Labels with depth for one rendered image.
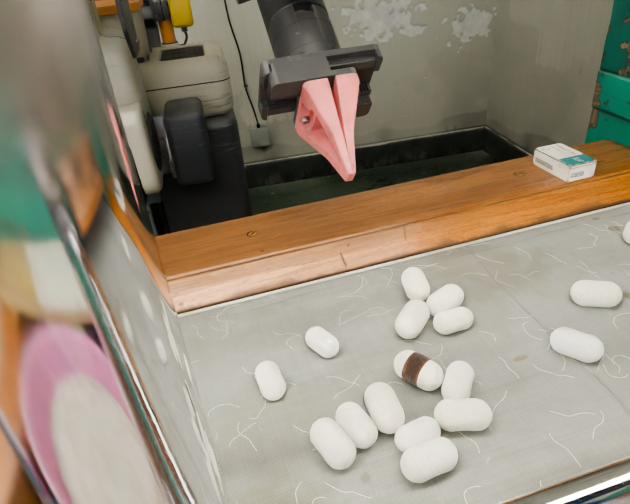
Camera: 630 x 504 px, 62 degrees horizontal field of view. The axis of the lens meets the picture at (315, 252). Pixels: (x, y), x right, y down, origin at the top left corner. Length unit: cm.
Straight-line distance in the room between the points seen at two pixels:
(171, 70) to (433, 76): 162
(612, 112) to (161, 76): 83
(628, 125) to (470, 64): 193
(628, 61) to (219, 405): 61
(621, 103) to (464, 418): 51
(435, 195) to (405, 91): 197
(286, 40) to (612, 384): 36
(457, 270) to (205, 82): 80
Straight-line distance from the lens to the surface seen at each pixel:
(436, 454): 34
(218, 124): 120
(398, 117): 257
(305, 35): 47
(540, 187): 62
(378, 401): 36
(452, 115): 268
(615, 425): 40
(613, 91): 78
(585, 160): 65
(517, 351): 43
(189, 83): 118
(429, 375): 38
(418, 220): 54
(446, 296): 44
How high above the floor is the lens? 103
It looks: 32 degrees down
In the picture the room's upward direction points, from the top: 6 degrees counter-clockwise
